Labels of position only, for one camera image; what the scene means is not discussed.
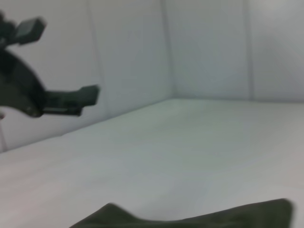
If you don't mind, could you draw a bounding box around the dark green FREE T-shirt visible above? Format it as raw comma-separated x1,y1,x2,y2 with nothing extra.
68,198,295,228

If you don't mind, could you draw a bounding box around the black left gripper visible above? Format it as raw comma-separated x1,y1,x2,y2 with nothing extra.
0,10,101,119

